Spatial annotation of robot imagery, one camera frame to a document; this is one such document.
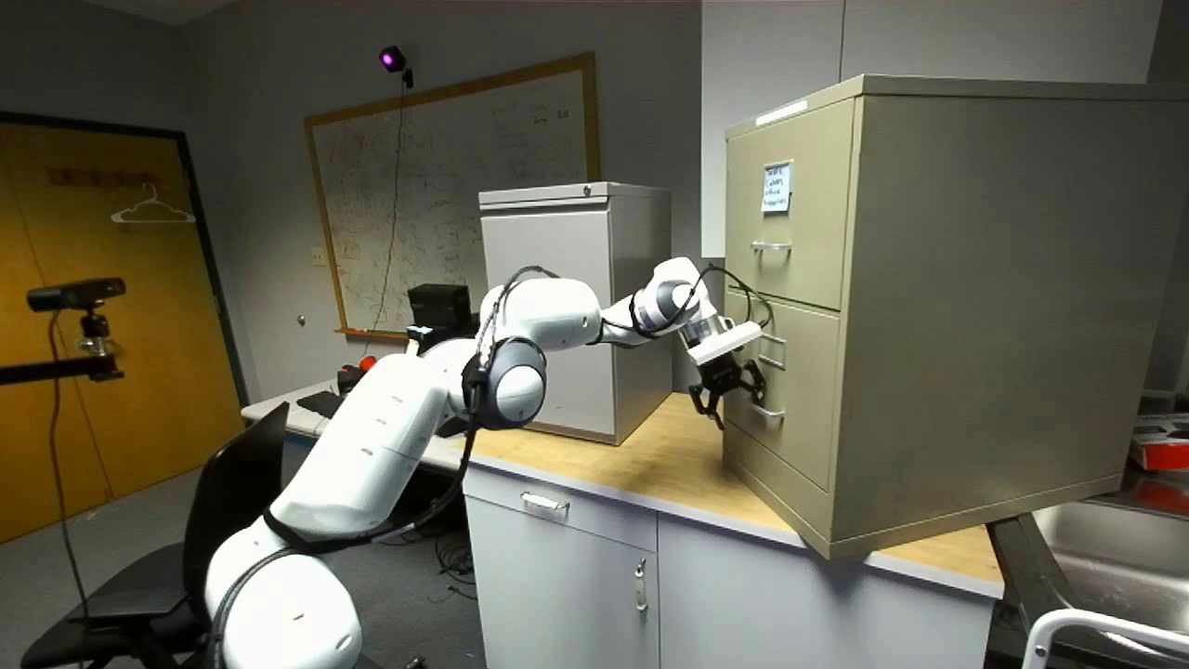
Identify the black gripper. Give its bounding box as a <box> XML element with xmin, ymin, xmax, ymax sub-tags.
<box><xmin>690</xmin><ymin>357</ymin><xmax>764</xmax><ymax>424</ymax></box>

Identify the beige bottom drawer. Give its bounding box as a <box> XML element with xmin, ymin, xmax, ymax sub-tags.
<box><xmin>723</xmin><ymin>297</ymin><xmax>840</xmax><ymax>517</ymax></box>

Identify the beige drawer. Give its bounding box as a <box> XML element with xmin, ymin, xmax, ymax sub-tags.
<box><xmin>723</xmin><ymin>102</ymin><xmax>852</xmax><ymax>308</ymax></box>
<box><xmin>723</xmin><ymin>297</ymin><xmax>840</xmax><ymax>517</ymax></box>

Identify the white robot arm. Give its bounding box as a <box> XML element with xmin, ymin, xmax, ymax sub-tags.
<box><xmin>206</xmin><ymin>255</ymin><xmax>763</xmax><ymax>669</ymax></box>

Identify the grey filing cabinet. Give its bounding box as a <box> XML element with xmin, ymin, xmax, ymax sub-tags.
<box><xmin>479</xmin><ymin>183</ymin><xmax>674</xmax><ymax>443</ymax></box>

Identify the beige top drawer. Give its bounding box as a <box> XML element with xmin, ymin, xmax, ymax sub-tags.
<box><xmin>723</xmin><ymin>102</ymin><xmax>852</xmax><ymax>308</ymax></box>

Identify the beige filing cabinet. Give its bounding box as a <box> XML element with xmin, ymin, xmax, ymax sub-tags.
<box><xmin>723</xmin><ymin>76</ymin><xmax>1189</xmax><ymax>558</ymax></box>

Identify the white base cabinet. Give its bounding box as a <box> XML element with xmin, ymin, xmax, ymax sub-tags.
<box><xmin>463</xmin><ymin>465</ymin><xmax>1005</xmax><ymax>669</ymax></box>

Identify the black box on desk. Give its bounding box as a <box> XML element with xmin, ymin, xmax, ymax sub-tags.
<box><xmin>409</xmin><ymin>282</ymin><xmax>477</xmax><ymax>338</ymax></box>

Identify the framed whiteboard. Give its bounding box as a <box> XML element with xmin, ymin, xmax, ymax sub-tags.
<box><xmin>305</xmin><ymin>51</ymin><xmax>603</xmax><ymax>341</ymax></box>

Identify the steel sink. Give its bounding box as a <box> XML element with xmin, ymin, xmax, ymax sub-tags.
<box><xmin>989</xmin><ymin>492</ymin><xmax>1189</xmax><ymax>669</ymax></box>

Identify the red object on right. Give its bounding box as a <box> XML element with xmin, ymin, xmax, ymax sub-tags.
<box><xmin>1132</xmin><ymin>432</ymin><xmax>1189</xmax><ymax>470</ymax></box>

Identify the black office chair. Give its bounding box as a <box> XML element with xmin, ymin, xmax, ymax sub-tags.
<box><xmin>19</xmin><ymin>403</ymin><xmax>289</xmax><ymax>669</ymax></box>

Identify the yellow door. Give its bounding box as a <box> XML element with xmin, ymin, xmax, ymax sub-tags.
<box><xmin>0</xmin><ymin>120</ymin><xmax>243</xmax><ymax>540</ymax></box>

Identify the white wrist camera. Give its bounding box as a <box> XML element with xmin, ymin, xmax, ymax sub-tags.
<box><xmin>686</xmin><ymin>318</ymin><xmax>763</xmax><ymax>369</ymax></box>

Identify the purple lit ceiling camera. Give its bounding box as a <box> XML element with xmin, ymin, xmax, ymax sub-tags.
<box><xmin>377</xmin><ymin>43</ymin><xmax>418</xmax><ymax>89</ymax></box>

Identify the black camera on stand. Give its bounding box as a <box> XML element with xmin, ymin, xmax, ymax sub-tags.
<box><xmin>0</xmin><ymin>273</ymin><xmax>130</xmax><ymax>391</ymax></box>

